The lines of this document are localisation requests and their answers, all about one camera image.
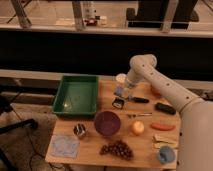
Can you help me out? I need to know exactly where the blue sponge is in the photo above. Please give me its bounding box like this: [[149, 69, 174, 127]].
[[114, 86, 124, 96]]

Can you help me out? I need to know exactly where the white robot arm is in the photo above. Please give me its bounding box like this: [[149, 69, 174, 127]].
[[125, 54, 213, 171]]

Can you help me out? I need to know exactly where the red bowl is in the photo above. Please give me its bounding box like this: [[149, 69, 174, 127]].
[[150, 85, 161, 98]]

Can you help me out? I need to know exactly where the purple bowl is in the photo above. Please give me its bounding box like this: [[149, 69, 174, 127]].
[[94, 111, 121, 136]]

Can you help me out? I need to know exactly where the white plastic cup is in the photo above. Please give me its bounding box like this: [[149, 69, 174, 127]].
[[115, 73, 126, 85]]

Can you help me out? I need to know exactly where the black binder clip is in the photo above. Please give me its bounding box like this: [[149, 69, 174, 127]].
[[112, 97, 124, 109]]

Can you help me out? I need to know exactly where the metal fork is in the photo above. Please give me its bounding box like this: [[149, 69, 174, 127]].
[[127, 113, 152, 118]]

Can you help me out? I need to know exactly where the black rectangular remote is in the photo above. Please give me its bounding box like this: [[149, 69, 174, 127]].
[[155, 103, 176, 115]]

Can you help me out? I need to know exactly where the yellow apple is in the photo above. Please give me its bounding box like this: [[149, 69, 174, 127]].
[[131, 121, 145, 136]]

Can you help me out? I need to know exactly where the green plastic tray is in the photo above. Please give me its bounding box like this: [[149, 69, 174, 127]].
[[53, 76, 98, 118]]

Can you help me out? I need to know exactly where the orange carrot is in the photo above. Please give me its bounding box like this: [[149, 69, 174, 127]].
[[150, 123, 175, 131]]

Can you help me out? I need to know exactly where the bunch of dark grapes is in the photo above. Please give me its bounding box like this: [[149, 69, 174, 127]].
[[99, 140, 133, 160]]

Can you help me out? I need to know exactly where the yellow wooden block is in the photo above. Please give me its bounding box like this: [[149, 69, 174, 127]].
[[153, 134, 178, 144], [153, 142, 175, 149]]

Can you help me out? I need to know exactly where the small metal cup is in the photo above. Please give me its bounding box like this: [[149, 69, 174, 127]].
[[73, 123, 86, 138]]

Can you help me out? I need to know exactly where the black handled knife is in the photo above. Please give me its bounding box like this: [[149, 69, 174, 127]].
[[127, 96, 149, 103]]

